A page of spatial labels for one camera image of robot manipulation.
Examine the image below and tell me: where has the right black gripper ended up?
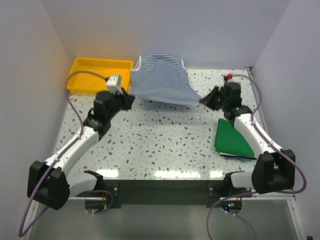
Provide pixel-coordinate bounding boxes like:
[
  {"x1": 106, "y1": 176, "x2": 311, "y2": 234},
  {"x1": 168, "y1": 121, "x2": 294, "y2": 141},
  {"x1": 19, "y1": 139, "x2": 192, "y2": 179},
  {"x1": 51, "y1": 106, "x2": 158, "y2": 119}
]
[{"x1": 199, "y1": 86, "x2": 228, "y2": 112}]

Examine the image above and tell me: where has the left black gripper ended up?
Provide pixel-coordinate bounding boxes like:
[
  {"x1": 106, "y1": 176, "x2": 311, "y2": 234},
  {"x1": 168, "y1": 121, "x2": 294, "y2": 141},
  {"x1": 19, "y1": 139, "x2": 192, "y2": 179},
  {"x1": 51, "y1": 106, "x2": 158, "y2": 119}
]
[{"x1": 106, "y1": 86, "x2": 135, "y2": 120}]

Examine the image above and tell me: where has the green tank top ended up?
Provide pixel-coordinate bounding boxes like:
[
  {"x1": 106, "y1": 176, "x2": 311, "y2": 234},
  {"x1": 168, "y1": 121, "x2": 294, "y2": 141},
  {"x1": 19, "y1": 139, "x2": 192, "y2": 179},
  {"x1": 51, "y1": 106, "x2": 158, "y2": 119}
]
[{"x1": 214, "y1": 118, "x2": 256, "y2": 159}]

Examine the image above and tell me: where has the blue striped tank top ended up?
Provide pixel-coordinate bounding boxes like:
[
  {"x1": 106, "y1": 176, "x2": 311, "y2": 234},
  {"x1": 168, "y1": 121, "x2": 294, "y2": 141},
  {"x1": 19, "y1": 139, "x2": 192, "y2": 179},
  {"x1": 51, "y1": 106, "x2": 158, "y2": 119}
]
[{"x1": 130, "y1": 53, "x2": 201, "y2": 106}]

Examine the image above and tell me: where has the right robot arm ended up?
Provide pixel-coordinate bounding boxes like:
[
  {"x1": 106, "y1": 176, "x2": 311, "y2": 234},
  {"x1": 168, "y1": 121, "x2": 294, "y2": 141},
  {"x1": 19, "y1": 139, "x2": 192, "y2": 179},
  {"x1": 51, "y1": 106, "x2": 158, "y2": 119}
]
[{"x1": 199, "y1": 82, "x2": 296, "y2": 197}]

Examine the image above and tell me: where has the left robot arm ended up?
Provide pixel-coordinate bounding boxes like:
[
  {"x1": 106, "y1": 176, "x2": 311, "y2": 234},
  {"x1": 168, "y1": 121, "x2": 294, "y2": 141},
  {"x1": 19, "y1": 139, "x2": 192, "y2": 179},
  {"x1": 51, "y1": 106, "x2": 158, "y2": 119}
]
[{"x1": 27, "y1": 90, "x2": 135, "y2": 210}]

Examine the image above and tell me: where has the yellow plastic tray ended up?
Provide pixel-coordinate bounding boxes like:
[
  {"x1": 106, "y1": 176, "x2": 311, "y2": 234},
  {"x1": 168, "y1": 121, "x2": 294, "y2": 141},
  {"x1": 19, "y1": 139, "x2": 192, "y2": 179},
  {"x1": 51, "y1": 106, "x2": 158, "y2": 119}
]
[{"x1": 66, "y1": 57, "x2": 134, "y2": 95}]

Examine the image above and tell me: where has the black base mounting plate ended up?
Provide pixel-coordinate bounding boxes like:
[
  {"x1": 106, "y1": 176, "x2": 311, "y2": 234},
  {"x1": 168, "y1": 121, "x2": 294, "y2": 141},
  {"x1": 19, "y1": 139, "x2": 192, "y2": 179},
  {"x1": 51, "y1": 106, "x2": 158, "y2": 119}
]
[{"x1": 74, "y1": 169, "x2": 252, "y2": 210}]

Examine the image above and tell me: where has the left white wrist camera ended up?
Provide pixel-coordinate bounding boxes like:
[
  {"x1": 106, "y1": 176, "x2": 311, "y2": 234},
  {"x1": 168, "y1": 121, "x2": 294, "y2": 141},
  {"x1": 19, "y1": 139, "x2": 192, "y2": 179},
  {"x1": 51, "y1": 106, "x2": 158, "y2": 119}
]
[{"x1": 105, "y1": 74, "x2": 123, "y2": 95}]

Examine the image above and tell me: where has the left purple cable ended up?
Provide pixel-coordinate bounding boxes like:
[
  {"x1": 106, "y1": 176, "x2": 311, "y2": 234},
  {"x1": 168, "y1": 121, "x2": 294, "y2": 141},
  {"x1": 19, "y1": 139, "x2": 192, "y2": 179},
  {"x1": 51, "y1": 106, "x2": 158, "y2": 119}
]
[{"x1": 18, "y1": 71, "x2": 108, "y2": 238}]

